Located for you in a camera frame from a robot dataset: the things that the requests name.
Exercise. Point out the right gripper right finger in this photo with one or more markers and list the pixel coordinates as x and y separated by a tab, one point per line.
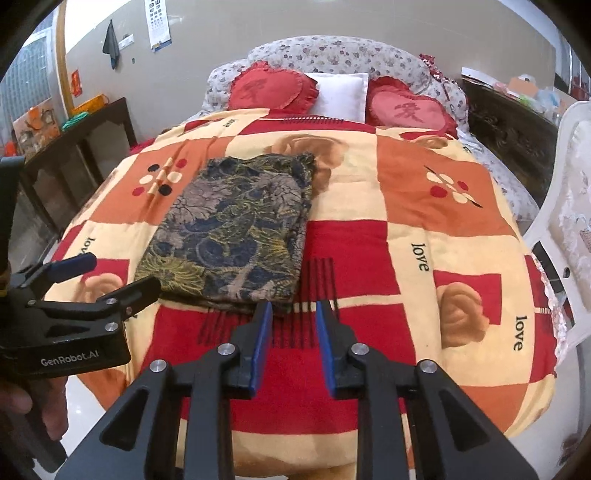
412	418

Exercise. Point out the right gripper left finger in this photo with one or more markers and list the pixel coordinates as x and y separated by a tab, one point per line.
174	421

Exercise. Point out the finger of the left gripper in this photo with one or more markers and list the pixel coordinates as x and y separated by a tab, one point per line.
131	299
41	276

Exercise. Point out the dark floral patterned garment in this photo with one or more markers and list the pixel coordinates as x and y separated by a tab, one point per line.
235	235

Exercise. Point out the person's left hand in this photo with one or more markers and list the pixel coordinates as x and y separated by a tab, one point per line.
53	412

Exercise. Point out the dark wooden side table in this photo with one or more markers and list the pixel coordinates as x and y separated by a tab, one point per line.
57	182

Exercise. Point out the orange basket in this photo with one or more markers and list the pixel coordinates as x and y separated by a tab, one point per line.
90	106

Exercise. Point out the floral bed sheet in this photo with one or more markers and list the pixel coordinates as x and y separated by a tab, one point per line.
521	202

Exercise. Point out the dark hanging cloth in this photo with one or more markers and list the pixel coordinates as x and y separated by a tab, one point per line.
110	46

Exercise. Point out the white ornate upholstered chair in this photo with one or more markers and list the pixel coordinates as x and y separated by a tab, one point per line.
562	226

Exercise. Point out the left red heart pillow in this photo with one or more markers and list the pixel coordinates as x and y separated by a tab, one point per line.
277	89

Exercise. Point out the red heart pillow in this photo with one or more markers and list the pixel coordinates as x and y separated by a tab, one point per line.
391	103
277	89

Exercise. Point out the white square pillow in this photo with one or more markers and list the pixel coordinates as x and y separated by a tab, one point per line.
341	96

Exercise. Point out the dark carved wooden cabinet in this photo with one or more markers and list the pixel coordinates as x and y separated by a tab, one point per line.
521	138

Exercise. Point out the right red heart pillow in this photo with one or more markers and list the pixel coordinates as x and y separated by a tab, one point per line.
391	103

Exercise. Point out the floral padded headboard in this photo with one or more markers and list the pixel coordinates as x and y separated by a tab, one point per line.
335	54

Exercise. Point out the eye chart wall poster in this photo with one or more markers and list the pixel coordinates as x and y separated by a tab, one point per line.
157	24

